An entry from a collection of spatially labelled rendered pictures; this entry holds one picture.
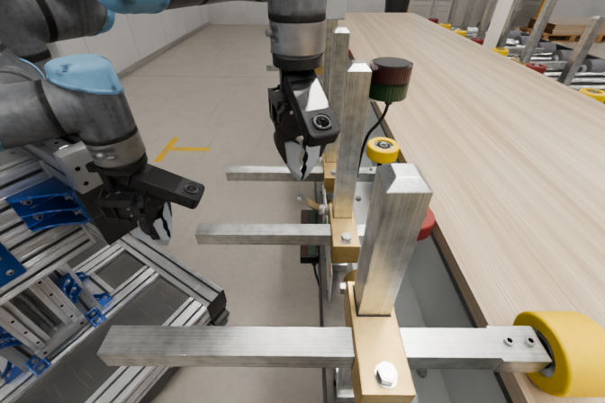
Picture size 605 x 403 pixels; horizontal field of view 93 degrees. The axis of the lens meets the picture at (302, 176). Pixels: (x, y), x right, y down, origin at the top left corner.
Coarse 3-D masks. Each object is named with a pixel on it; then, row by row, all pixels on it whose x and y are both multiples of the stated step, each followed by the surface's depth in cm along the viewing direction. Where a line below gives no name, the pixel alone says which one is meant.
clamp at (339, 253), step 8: (328, 216) 62; (352, 216) 58; (336, 224) 56; (344, 224) 56; (352, 224) 56; (336, 232) 54; (344, 232) 54; (352, 232) 54; (336, 240) 53; (352, 240) 53; (336, 248) 52; (344, 248) 52; (352, 248) 52; (336, 256) 54; (344, 256) 54; (352, 256) 54
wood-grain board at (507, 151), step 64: (448, 64) 133; (512, 64) 133; (384, 128) 87; (448, 128) 82; (512, 128) 82; (576, 128) 82; (448, 192) 59; (512, 192) 59; (576, 192) 59; (448, 256) 48; (512, 256) 46; (576, 256) 46; (512, 320) 38; (512, 384) 33
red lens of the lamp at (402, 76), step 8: (376, 72) 40; (384, 72) 39; (392, 72) 39; (400, 72) 39; (408, 72) 40; (376, 80) 41; (384, 80) 40; (392, 80) 40; (400, 80) 40; (408, 80) 41
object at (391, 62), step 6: (378, 60) 42; (384, 60) 42; (390, 60) 42; (396, 60) 42; (402, 60) 42; (408, 60) 42; (384, 66) 39; (390, 66) 39; (396, 66) 39; (402, 66) 39; (408, 66) 40; (378, 84) 41; (384, 102) 45; (384, 108) 45; (366, 114) 44; (384, 114) 46; (366, 138) 49; (360, 156) 51; (360, 162) 52
